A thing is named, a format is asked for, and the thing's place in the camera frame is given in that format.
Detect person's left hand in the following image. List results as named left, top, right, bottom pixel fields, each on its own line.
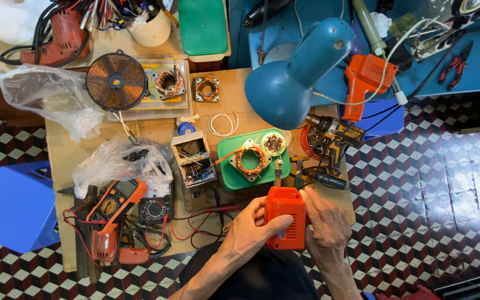
left=218, top=196, right=295, bottom=268

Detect person's right hand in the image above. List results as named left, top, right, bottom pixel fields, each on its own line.
left=299, top=187, right=353, bottom=274

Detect orange soldering gun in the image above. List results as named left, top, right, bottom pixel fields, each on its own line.
left=263, top=158, right=310, bottom=251
left=342, top=53, right=399, bottom=124

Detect red bowl of screws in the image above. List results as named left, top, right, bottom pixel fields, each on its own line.
left=300, top=123, right=329, bottom=160

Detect small cup of screws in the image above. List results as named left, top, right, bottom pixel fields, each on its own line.
left=261, top=132, right=287, bottom=157

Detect copper wound motor stator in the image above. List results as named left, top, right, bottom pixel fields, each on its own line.
left=153, top=68, right=187, bottom=101
left=228, top=139, right=272, bottom=182
left=194, top=77, right=221, bottom=103

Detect green plastic lid tray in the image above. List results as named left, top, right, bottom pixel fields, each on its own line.
left=217, top=128, right=292, bottom=191

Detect blue plastic stool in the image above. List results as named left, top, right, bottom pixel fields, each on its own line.
left=0, top=160, right=61, bottom=254
left=339, top=97, right=406, bottom=141

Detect red test lead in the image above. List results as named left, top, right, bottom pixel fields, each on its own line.
left=169, top=205, right=243, bottom=242

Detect brown cardboard sheet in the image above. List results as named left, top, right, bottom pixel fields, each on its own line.
left=44, top=68, right=356, bottom=273

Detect wooden box of electronics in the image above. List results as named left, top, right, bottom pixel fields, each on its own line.
left=170, top=130, right=218, bottom=188

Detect blue desk lamp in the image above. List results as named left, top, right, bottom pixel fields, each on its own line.
left=244, top=17, right=356, bottom=131

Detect blue tape roll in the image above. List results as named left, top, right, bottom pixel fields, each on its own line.
left=177, top=121, right=198, bottom=136

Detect black analog multimeter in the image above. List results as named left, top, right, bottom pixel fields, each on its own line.
left=138, top=193, right=173, bottom=226

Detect stack of black cases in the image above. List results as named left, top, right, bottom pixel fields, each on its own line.
left=433, top=259, right=480, bottom=300

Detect clear plastic flat box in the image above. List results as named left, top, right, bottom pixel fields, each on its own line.
left=107, top=59, right=193, bottom=122

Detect cream cylindrical tube tool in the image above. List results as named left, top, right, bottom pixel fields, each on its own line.
left=351, top=0, right=409, bottom=106

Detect white crumpled tissue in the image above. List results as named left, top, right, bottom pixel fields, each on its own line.
left=369, top=11, right=393, bottom=39

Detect orange digital multimeter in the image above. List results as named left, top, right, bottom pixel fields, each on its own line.
left=86, top=179, right=149, bottom=229

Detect black handheld appliance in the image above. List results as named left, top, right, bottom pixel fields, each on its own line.
left=242, top=0, right=296, bottom=29

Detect metal helping hands stand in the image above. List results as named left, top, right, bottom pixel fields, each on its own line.
left=408, top=17, right=466, bottom=64

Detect clear plastic bag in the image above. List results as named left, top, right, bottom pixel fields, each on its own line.
left=72, top=139, right=175, bottom=200
left=0, top=64, right=106, bottom=143

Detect green lidded food container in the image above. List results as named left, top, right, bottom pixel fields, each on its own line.
left=177, top=0, right=231, bottom=63

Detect clear glass jar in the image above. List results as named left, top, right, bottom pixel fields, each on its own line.
left=389, top=0, right=454, bottom=39

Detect round copper induction coil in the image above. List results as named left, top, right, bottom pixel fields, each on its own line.
left=85, top=49, right=150, bottom=113

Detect white cup of tools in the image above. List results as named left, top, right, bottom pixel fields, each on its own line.
left=115, top=0, right=179, bottom=48

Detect white plastic sheet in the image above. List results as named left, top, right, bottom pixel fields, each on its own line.
left=0, top=0, right=54, bottom=46

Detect black cordless drill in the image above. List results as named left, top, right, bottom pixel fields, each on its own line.
left=305, top=114, right=366, bottom=191

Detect white wire loop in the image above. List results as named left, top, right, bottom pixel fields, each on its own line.
left=205, top=111, right=240, bottom=138

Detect red handled pliers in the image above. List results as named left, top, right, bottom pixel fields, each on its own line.
left=437, top=40, right=474, bottom=92

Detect red corded power drill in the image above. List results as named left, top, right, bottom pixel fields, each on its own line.
left=89, top=226, right=151, bottom=266
left=19, top=8, right=91, bottom=68

